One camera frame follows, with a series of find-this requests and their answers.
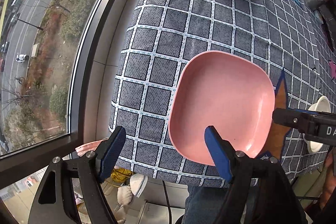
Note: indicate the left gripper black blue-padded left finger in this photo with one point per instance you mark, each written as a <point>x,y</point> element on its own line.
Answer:
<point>54,201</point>

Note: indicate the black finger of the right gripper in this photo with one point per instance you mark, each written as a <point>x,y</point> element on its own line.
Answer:
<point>301,120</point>

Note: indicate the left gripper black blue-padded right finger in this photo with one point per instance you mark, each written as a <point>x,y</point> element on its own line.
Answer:
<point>258,188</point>

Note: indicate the pink square plate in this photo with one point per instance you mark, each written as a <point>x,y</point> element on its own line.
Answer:
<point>228,92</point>

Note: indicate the person's jeans leg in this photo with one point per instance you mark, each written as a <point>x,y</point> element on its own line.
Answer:
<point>203,204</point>

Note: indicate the yellow cloth bundle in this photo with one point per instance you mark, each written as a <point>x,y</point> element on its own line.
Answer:
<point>120,175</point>

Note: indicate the white plush toy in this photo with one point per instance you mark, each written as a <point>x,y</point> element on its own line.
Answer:
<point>136,186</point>

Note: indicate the grey checkered star tablecloth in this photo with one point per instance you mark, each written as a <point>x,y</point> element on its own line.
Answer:
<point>283,37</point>

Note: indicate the dark window frame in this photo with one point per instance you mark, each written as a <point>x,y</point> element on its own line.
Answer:
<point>17,165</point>

